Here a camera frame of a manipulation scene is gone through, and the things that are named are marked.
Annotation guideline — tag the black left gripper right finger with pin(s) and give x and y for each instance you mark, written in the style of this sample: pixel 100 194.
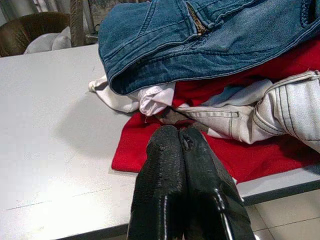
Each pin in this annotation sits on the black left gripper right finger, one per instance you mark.
pixel 210 190

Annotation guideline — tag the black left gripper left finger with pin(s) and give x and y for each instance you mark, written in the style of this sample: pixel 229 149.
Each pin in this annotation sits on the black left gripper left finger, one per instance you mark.
pixel 160 175

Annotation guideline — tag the blue denim jeans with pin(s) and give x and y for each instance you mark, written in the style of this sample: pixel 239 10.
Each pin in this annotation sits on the blue denim jeans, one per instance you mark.
pixel 162 37

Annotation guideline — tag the red garment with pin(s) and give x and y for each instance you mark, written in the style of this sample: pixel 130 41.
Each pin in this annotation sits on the red garment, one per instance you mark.
pixel 250 160

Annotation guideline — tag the white printed garment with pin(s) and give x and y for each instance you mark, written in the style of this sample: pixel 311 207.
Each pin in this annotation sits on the white printed garment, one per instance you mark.
pixel 112 97

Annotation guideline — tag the light grey denim jacket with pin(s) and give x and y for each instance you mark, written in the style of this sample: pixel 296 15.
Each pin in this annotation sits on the light grey denim jacket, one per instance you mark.
pixel 287 107

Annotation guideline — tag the white pillow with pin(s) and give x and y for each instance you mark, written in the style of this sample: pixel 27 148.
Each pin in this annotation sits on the white pillow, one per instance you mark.
pixel 40 45
pixel 62 40

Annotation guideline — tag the brown chair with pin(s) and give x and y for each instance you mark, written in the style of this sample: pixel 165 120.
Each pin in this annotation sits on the brown chair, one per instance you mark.
pixel 25 27

